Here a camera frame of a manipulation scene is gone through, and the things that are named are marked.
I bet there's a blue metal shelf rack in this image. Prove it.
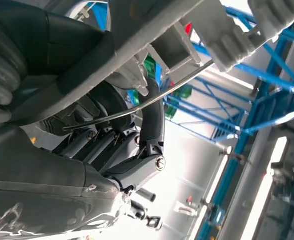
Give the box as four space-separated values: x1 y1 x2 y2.
87 0 294 240

